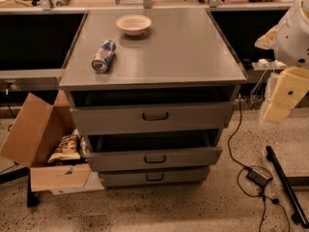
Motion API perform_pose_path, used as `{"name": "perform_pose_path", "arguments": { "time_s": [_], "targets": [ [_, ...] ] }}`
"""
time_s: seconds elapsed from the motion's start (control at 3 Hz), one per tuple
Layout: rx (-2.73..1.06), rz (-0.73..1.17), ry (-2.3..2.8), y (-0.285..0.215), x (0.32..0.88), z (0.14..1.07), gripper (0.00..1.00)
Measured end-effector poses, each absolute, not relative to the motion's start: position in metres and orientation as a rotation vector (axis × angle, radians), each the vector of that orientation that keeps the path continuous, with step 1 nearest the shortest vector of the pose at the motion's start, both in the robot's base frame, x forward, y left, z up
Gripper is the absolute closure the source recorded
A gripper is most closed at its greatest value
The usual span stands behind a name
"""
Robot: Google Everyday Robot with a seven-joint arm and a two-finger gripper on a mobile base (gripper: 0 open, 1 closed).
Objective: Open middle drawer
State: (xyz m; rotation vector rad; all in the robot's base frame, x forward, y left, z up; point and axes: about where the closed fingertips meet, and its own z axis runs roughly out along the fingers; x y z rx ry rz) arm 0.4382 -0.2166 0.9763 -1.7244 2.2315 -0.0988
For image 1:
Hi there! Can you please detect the black floor stand bar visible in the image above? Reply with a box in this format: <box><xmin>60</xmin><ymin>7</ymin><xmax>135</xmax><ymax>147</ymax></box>
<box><xmin>266</xmin><ymin>146</ymin><xmax>309</xmax><ymax>229</ymax></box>

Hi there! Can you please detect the black stand leg left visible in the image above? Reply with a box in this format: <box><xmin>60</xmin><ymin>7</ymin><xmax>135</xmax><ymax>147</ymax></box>
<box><xmin>0</xmin><ymin>161</ymin><xmax>41</xmax><ymax>209</ymax></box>

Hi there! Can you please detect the black power cable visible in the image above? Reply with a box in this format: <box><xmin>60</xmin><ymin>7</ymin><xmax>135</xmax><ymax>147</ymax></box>
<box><xmin>227</xmin><ymin>94</ymin><xmax>292</xmax><ymax>232</ymax></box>

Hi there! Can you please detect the white power strip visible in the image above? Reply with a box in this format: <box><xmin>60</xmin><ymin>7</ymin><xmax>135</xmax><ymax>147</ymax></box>
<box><xmin>257</xmin><ymin>59</ymin><xmax>286</xmax><ymax>69</ymax></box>

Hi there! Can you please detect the chip snack bag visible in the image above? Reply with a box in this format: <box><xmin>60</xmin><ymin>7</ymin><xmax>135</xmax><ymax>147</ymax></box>
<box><xmin>47</xmin><ymin>135</ymin><xmax>80</xmax><ymax>163</ymax></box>

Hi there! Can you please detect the blue silver drink can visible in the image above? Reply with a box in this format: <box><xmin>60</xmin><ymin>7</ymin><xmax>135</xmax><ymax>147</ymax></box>
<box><xmin>92</xmin><ymin>40</ymin><xmax>116</xmax><ymax>73</ymax></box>

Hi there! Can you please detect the brown cardboard box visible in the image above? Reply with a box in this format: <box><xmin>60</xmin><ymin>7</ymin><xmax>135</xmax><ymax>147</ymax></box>
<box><xmin>1</xmin><ymin>91</ymin><xmax>91</xmax><ymax>194</ymax></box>

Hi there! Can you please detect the black power adapter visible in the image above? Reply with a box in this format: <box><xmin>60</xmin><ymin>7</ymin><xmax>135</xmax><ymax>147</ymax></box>
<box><xmin>246</xmin><ymin>169</ymin><xmax>272</xmax><ymax>188</ymax></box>

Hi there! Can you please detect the grey drawer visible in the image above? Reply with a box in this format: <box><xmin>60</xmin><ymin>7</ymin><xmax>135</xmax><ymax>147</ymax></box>
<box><xmin>86</xmin><ymin>130</ymin><xmax>222</xmax><ymax>172</ymax></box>
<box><xmin>70</xmin><ymin>102</ymin><xmax>233</xmax><ymax>135</ymax></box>
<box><xmin>98</xmin><ymin>166</ymin><xmax>210</xmax><ymax>188</ymax></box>

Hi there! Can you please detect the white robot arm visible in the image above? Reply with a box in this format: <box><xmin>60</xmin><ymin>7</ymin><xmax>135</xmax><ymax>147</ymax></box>
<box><xmin>255</xmin><ymin>0</ymin><xmax>309</xmax><ymax>124</ymax></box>

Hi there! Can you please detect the white bowl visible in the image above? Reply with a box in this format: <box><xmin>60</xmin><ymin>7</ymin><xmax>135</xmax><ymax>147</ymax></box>
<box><xmin>116</xmin><ymin>14</ymin><xmax>152</xmax><ymax>37</ymax></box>

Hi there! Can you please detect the grey drawer cabinet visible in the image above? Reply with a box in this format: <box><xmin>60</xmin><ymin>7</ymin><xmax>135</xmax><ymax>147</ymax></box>
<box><xmin>59</xmin><ymin>7</ymin><xmax>248</xmax><ymax>189</ymax></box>

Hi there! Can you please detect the grey bottom drawer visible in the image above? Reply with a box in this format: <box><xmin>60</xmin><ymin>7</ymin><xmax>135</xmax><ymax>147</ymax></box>
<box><xmin>98</xmin><ymin>166</ymin><xmax>210</xmax><ymax>188</ymax></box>

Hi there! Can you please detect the grey top drawer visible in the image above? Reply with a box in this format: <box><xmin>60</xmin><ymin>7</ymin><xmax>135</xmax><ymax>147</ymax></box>
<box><xmin>70</xmin><ymin>102</ymin><xmax>233</xmax><ymax>135</ymax></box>

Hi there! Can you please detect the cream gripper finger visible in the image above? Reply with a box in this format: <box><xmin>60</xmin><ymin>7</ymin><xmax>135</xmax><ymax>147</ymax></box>
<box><xmin>254</xmin><ymin>26</ymin><xmax>277</xmax><ymax>50</ymax></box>
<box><xmin>262</xmin><ymin>67</ymin><xmax>309</xmax><ymax>124</ymax></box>

